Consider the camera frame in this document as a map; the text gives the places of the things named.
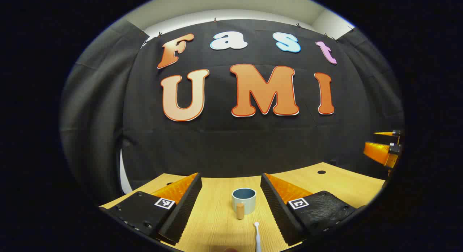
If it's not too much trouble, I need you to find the light blue cup wooden handle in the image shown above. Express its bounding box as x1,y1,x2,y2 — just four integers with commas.
231,188,257,220

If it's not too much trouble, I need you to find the black backdrop cloth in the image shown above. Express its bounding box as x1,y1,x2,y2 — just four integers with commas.
60,18,405,205

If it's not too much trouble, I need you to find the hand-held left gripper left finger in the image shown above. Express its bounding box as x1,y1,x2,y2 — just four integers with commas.
99,172,203,246

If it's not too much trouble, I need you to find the wooden desktop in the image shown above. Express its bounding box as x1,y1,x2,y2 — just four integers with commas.
99,162,386,252

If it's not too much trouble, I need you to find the white toothbrush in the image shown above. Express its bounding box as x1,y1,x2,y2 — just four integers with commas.
254,222,262,252

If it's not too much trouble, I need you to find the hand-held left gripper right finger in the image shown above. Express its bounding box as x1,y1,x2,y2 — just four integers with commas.
260,173,362,246

